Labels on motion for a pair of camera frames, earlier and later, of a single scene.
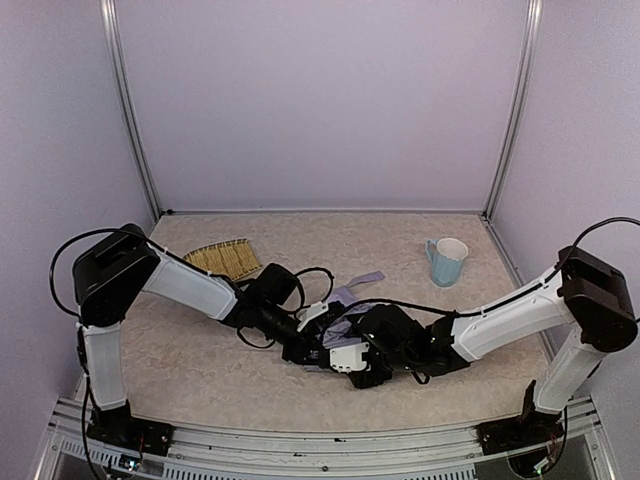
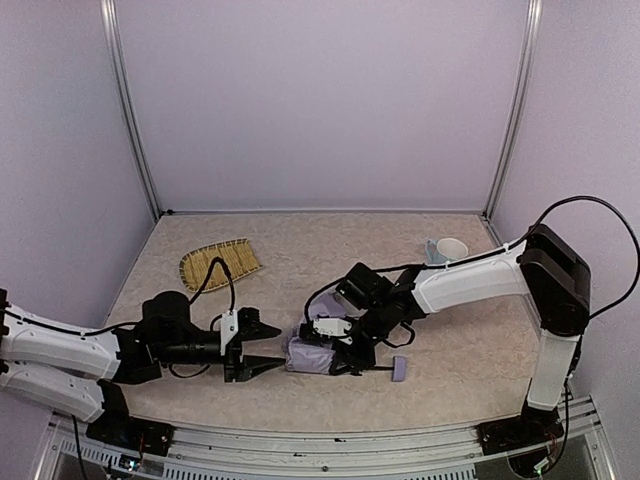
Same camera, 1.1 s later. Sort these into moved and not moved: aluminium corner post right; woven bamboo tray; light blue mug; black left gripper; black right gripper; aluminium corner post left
Moved: black left gripper; black right gripper
Not moved: light blue mug; aluminium corner post left; woven bamboo tray; aluminium corner post right
